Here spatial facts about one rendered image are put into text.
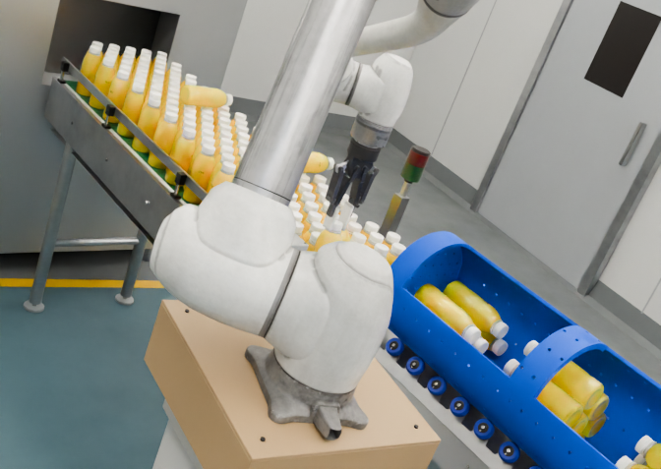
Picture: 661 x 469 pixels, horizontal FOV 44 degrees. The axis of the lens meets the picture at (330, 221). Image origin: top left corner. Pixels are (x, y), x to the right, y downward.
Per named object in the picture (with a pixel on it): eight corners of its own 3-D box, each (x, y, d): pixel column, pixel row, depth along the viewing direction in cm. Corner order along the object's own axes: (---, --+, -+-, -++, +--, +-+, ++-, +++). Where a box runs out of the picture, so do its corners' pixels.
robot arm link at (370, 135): (400, 129, 191) (391, 151, 193) (377, 113, 197) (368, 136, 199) (374, 126, 185) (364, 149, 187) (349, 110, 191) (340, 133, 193)
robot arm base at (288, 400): (277, 440, 124) (291, 413, 122) (242, 349, 142) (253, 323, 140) (377, 447, 133) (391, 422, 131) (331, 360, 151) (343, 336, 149)
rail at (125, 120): (304, 301, 203) (308, 290, 202) (60, 64, 306) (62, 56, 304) (307, 300, 204) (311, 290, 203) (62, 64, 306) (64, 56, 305)
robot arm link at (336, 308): (357, 409, 130) (416, 298, 122) (252, 366, 129) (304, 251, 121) (363, 356, 145) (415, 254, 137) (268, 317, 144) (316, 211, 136)
